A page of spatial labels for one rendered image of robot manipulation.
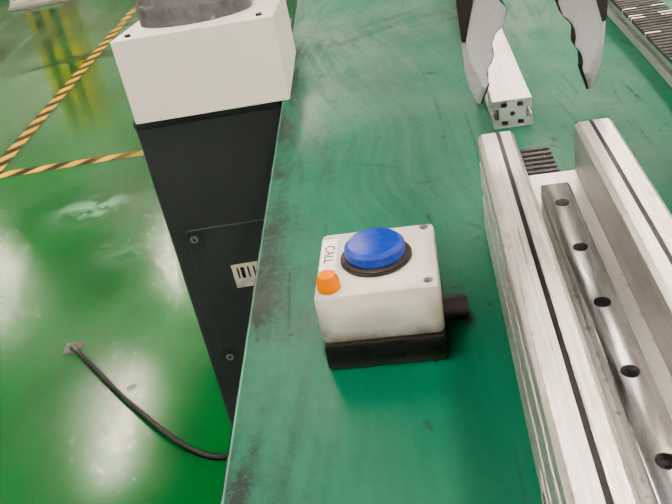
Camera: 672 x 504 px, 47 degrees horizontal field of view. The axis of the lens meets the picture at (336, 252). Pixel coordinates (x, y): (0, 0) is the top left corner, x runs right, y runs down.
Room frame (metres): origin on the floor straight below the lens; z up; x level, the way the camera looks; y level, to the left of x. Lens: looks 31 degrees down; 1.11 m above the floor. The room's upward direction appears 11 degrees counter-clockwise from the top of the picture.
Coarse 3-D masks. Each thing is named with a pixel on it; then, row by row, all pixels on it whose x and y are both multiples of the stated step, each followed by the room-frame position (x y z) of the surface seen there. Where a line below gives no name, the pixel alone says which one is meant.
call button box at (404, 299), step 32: (320, 256) 0.46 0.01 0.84; (416, 256) 0.43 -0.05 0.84; (352, 288) 0.41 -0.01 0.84; (384, 288) 0.40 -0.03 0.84; (416, 288) 0.40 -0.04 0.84; (320, 320) 0.41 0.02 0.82; (352, 320) 0.40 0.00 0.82; (384, 320) 0.40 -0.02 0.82; (416, 320) 0.40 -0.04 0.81; (448, 320) 0.43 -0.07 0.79; (352, 352) 0.41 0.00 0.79; (384, 352) 0.40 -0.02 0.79; (416, 352) 0.40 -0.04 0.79
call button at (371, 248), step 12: (372, 228) 0.46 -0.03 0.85; (384, 228) 0.45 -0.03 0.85; (348, 240) 0.45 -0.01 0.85; (360, 240) 0.44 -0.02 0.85; (372, 240) 0.44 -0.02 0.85; (384, 240) 0.44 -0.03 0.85; (396, 240) 0.44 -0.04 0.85; (348, 252) 0.44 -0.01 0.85; (360, 252) 0.43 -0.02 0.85; (372, 252) 0.43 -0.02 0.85; (384, 252) 0.42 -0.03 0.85; (396, 252) 0.43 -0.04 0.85; (360, 264) 0.43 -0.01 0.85; (372, 264) 0.42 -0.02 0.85; (384, 264) 0.42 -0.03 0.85
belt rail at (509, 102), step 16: (496, 48) 0.90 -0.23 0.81; (496, 64) 0.85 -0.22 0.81; (512, 64) 0.84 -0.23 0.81; (496, 80) 0.80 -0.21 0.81; (512, 80) 0.79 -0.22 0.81; (496, 96) 0.75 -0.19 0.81; (512, 96) 0.74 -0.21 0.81; (528, 96) 0.74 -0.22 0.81; (496, 112) 0.76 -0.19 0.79; (512, 112) 0.74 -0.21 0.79; (528, 112) 0.74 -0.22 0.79; (496, 128) 0.74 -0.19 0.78
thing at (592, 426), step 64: (576, 128) 0.53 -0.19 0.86; (512, 192) 0.45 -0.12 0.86; (576, 192) 0.50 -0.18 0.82; (640, 192) 0.42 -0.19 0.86; (512, 256) 0.37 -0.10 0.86; (576, 256) 0.40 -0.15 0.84; (640, 256) 0.36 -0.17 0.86; (512, 320) 0.37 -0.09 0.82; (576, 320) 0.31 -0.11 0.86; (640, 320) 0.34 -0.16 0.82; (576, 384) 0.26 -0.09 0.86; (640, 384) 0.28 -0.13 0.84; (576, 448) 0.22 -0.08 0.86; (640, 448) 0.24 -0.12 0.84
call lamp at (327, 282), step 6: (324, 270) 0.42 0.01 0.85; (330, 270) 0.42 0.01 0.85; (318, 276) 0.42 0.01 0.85; (324, 276) 0.41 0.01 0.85; (330, 276) 0.41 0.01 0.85; (336, 276) 0.41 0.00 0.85; (318, 282) 0.41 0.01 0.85; (324, 282) 0.41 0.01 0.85; (330, 282) 0.41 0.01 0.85; (336, 282) 0.41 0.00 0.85; (318, 288) 0.41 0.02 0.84; (324, 288) 0.41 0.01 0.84; (330, 288) 0.41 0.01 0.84; (336, 288) 0.41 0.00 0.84; (324, 294) 0.41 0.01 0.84
